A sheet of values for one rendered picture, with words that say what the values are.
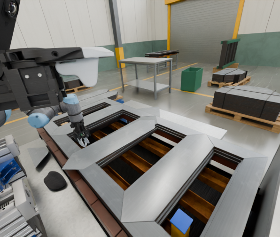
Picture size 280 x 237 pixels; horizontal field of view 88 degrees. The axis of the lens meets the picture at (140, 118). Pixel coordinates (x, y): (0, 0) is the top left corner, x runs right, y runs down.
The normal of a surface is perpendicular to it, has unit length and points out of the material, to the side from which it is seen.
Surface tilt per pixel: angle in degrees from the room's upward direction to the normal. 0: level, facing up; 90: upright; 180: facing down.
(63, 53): 83
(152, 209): 0
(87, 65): 82
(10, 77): 82
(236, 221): 0
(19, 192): 0
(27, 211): 90
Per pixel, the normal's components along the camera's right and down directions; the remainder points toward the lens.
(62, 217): -0.07, -0.87
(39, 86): 0.28, 0.32
